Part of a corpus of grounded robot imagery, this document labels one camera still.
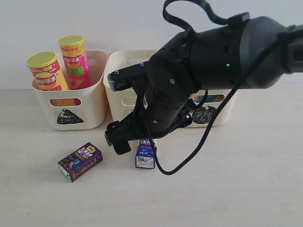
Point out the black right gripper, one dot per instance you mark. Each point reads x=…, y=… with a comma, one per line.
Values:
x=136, y=126

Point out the blue instant noodle bag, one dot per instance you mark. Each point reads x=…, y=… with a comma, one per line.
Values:
x=210, y=98

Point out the yellow Lay's chips can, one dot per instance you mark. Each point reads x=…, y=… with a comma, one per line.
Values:
x=47, y=71

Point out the pink Lay's chips can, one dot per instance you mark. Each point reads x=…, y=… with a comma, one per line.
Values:
x=76, y=62

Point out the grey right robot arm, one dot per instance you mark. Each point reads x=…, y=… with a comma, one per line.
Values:
x=252, y=55

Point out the blue white milk carton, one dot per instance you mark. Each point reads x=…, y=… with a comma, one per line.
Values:
x=144, y=157

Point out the middle cream bin square mark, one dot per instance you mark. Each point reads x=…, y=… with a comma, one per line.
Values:
x=121, y=103

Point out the purple juice carton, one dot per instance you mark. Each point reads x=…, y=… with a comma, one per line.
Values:
x=80, y=161

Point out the left cream bin triangle mark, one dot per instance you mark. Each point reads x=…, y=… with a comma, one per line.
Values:
x=91, y=111

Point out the right cream bin circle mark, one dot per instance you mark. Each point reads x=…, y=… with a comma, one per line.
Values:
x=202, y=116

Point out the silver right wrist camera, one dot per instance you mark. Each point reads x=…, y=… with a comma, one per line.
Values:
x=134, y=76

